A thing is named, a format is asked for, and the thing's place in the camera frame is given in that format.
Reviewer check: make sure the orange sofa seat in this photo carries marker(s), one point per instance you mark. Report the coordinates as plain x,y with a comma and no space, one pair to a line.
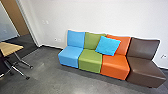
115,66

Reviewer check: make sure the blue sofa seat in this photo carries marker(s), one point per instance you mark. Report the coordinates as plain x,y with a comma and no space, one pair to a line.
70,56

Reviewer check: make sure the white wall outlet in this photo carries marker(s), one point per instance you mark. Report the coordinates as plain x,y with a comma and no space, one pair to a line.
57,39
163,56

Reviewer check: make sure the cyan square cushion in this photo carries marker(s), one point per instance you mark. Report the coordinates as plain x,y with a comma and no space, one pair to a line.
107,46

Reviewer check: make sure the frosted glass partition panel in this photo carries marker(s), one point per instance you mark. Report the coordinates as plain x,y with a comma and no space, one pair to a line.
6,26

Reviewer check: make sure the brown wooden door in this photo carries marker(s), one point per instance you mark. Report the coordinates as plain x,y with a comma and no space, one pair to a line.
15,16

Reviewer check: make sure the grey door frame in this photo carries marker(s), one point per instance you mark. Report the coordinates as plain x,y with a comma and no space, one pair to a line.
31,26

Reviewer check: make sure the green sofa seat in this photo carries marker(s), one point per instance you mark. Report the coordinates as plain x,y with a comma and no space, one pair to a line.
90,60

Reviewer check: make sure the brown sofa seat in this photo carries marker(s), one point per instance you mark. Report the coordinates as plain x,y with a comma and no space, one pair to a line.
145,71

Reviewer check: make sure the white light switch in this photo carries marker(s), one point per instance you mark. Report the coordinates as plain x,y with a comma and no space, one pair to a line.
45,22

